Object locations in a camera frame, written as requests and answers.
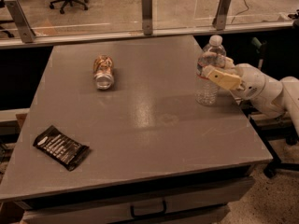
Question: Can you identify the left metal glass bracket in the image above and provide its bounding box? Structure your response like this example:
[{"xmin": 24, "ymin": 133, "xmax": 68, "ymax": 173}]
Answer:
[{"xmin": 5, "ymin": 0, "xmax": 36, "ymax": 43}]

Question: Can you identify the black drawer handle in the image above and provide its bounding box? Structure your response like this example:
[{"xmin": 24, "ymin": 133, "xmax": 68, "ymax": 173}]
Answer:
[{"xmin": 130, "ymin": 200, "xmax": 167, "ymax": 219}]

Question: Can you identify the metal glass bracket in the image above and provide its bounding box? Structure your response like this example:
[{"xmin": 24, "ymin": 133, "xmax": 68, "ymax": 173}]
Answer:
[
  {"xmin": 212, "ymin": 0, "xmax": 232, "ymax": 31},
  {"xmin": 141, "ymin": 0, "xmax": 153, "ymax": 35},
  {"xmin": 5, "ymin": 0, "xmax": 36, "ymax": 43}
]

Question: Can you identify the black snack packet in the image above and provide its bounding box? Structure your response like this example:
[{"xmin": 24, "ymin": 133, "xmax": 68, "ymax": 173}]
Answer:
[{"xmin": 33, "ymin": 125, "xmax": 91, "ymax": 172}]

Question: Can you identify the grey drawer cabinet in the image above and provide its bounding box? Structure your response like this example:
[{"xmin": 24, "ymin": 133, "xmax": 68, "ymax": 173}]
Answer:
[{"xmin": 18, "ymin": 166, "xmax": 254, "ymax": 224}]

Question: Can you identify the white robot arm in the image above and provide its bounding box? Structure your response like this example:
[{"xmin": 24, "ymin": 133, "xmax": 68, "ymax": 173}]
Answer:
[{"xmin": 203, "ymin": 62, "xmax": 299, "ymax": 134}]

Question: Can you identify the crushed aluminium soda can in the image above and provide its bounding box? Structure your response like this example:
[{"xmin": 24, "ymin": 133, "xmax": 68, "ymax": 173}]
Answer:
[{"xmin": 93, "ymin": 55, "xmax": 114, "ymax": 90}]

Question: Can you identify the right metal glass bracket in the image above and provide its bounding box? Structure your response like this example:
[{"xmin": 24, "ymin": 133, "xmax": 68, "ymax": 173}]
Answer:
[{"xmin": 212, "ymin": 0, "xmax": 232, "ymax": 31}]

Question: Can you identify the middle metal glass bracket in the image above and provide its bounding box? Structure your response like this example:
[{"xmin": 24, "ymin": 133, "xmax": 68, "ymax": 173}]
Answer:
[{"xmin": 141, "ymin": 0, "xmax": 153, "ymax": 35}]

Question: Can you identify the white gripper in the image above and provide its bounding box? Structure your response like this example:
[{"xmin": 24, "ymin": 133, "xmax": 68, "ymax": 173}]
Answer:
[{"xmin": 202, "ymin": 57, "xmax": 275, "ymax": 107}]

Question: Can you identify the black floor cable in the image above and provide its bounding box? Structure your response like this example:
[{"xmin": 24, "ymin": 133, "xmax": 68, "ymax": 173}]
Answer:
[{"xmin": 230, "ymin": 0, "xmax": 250, "ymax": 24}]

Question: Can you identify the clear plastic water bottle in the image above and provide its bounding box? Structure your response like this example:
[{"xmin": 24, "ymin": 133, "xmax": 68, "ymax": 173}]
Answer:
[{"xmin": 195, "ymin": 35, "xmax": 226, "ymax": 105}]

